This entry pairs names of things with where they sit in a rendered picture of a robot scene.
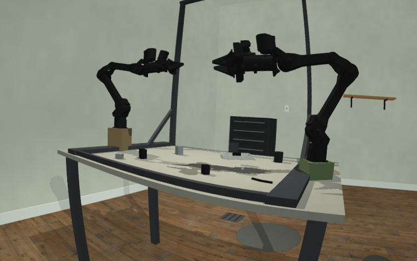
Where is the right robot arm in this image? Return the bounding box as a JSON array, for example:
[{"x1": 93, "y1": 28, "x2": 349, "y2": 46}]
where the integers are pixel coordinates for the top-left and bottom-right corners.
[{"x1": 97, "y1": 48, "x2": 156, "y2": 128}]

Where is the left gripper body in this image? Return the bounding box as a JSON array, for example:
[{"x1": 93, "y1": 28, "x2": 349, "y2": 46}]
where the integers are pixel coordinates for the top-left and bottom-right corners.
[{"x1": 233, "y1": 42, "x2": 260, "y2": 83}]

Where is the black metal overhead frame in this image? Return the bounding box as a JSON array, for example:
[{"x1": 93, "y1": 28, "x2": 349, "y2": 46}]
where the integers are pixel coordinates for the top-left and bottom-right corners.
[{"x1": 147, "y1": 0, "x2": 312, "y2": 159}]

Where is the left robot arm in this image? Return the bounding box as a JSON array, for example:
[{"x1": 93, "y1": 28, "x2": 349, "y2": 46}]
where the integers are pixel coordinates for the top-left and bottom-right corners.
[{"x1": 256, "y1": 34, "x2": 359, "y2": 162}]

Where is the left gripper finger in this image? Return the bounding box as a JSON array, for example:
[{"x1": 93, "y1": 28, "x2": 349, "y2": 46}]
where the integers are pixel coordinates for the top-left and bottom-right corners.
[
  {"x1": 212, "y1": 49, "x2": 234, "y2": 68},
  {"x1": 213, "y1": 66, "x2": 235, "y2": 78}
]

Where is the black cylinder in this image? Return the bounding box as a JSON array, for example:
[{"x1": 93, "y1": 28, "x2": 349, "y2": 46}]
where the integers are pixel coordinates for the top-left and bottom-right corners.
[{"x1": 274, "y1": 151, "x2": 283, "y2": 163}]

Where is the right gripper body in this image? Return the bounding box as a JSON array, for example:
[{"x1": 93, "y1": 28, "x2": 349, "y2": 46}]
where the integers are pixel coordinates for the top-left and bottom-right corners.
[{"x1": 152, "y1": 56, "x2": 177, "y2": 75}]

